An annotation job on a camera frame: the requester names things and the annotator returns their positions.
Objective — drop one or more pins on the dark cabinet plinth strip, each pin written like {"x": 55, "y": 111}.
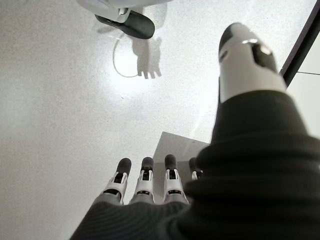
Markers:
{"x": 301, "y": 41}

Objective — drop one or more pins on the white glossy cabinet door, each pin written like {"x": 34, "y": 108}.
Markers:
{"x": 312, "y": 95}
{"x": 316, "y": 60}

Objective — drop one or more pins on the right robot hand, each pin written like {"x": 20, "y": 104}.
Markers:
{"x": 250, "y": 175}

